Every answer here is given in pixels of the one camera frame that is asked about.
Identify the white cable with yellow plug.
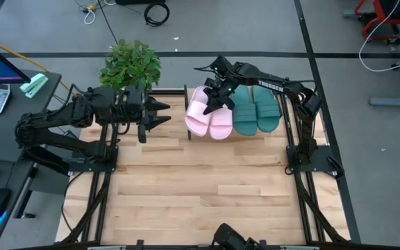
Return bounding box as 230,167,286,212
81,2,99,26

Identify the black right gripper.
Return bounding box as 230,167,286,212
202,74,244,116

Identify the pink rubber slide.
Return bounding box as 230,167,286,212
185,85,215,138
208,103,234,141

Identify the black plastic device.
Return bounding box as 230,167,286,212
212,223,267,250

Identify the long white cable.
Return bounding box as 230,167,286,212
358,0,400,73

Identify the black metal shoe shelf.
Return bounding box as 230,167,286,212
183,85,284,141

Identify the grey table leg base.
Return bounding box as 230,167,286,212
368,92,400,108

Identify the coiled black cable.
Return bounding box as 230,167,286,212
143,2,170,28

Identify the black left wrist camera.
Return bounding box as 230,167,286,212
122,86,146,101

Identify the mint green stapler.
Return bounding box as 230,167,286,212
19,73,49,99

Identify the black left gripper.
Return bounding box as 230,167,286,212
116,95,172,144

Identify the teal rubber slide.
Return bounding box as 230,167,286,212
232,85,258,137
251,85,281,133

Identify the yellow pole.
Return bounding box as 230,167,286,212
0,33,76,94

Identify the green leafy plant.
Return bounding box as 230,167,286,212
99,38,162,94

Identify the thin black cable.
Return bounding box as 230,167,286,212
97,0,119,44

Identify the red and black chair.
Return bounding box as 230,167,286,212
342,0,400,45

